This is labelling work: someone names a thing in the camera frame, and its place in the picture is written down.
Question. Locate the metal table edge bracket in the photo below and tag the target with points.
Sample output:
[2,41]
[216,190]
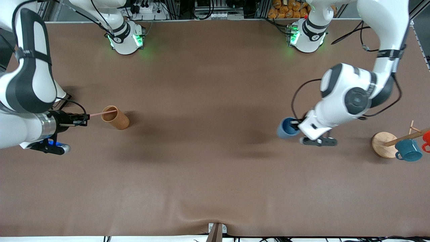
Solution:
[216,232]

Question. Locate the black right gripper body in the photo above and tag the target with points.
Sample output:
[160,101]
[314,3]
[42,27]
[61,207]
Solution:
[62,119]

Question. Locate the teal enamel mug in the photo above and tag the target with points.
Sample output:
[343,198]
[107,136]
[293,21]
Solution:
[408,149]

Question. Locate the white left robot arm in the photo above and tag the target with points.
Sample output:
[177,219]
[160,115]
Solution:
[349,97]

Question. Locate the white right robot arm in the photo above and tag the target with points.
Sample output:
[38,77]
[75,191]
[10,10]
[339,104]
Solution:
[30,84]

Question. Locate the white power strip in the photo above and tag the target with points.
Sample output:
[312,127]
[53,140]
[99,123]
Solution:
[147,9]

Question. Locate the white connector strip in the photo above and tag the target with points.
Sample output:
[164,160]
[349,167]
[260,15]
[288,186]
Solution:
[218,15]

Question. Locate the orange bread bag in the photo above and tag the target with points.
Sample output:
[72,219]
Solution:
[285,10]

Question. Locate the brown cylindrical holder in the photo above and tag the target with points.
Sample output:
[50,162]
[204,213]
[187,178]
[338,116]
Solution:
[117,121]

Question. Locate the wooden mug tree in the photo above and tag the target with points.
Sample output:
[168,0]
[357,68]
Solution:
[381,146]

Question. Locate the red mug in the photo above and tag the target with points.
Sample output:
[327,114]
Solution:
[426,137]

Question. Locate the blue plastic cup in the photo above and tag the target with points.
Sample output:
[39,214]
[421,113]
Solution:
[285,131]

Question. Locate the pink chopstick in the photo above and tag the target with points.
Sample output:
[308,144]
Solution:
[100,113]

